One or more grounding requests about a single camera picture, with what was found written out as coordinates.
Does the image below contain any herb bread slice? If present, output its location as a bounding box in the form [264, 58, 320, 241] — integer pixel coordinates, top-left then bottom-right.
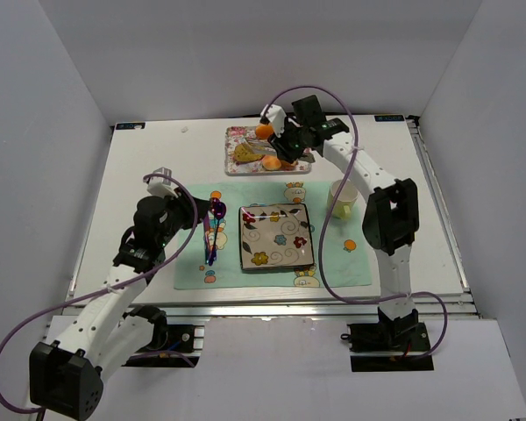
[232, 143, 264, 164]
[280, 160, 298, 171]

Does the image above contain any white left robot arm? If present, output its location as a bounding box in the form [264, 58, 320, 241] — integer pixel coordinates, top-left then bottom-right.
[29, 189, 210, 420]

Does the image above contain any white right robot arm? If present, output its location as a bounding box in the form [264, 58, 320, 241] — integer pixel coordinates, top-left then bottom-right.
[260, 96, 419, 331]

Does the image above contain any orange round bun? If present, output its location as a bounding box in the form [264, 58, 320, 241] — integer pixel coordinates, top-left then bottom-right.
[254, 125, 274, 139]

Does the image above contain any small round bun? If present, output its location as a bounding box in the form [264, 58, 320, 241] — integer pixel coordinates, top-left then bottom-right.
[261, 155, 282, 171]

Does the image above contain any purple spoon upper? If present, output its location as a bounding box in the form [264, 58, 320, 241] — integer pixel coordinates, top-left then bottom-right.
[210, 197, 227, 263]

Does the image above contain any purple spoon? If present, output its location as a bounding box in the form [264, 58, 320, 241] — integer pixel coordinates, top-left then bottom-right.
[210, 197, 227, 263]
[209, 208, 226, 266]

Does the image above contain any purple spoon lower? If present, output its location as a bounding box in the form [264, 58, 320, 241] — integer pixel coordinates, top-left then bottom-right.
[209, 208, 226, 266]

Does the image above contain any floral rectangular tray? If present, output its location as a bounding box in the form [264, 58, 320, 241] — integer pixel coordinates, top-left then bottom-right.
[224, 126, 312, 176]

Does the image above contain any iridescent table knife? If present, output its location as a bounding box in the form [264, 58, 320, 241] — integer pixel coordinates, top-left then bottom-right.
[203, 211, 212, 266]

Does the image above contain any right corner table label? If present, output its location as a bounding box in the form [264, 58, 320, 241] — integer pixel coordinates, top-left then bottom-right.
[374, 114, 405, 123]

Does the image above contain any corner table label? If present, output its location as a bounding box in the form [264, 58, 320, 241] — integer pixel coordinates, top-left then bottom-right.
[374, 114, 405, 123]
[115, 122, 146, 131]

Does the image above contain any light green mug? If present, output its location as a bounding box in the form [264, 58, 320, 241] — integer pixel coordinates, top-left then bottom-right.
[327, 180, 359, 220]

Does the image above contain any left corner table label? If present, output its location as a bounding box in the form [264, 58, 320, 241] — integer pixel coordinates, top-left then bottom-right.
[115, 122, 146, 131]

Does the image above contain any square floral ceramic plate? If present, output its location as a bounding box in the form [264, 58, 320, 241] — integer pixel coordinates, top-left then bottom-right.
[238, 203, 315, 272]

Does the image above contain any mint cartoon placemat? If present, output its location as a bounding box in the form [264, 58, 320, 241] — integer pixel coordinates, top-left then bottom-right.
[172, 180, 373, 290]

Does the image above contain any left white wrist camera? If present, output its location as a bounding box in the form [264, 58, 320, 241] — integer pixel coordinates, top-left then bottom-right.
[144, 167, 177, 198]

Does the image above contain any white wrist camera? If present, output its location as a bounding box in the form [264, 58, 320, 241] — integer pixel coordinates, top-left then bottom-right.
[144, 167, 177, 198]
[259, 104, 287, 137]

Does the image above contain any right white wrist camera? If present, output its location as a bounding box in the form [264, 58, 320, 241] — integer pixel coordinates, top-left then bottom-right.
[259, 104, 287, 137]

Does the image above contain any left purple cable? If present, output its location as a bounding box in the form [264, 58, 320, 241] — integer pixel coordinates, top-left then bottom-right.
[0, 174, 199, 414]

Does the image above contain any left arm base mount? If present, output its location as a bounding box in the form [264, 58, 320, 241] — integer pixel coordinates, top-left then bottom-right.
[118, 305, 203, 368]

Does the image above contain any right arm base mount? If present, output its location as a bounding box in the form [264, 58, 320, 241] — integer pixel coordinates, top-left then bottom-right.
[340, 310, 434, 373]

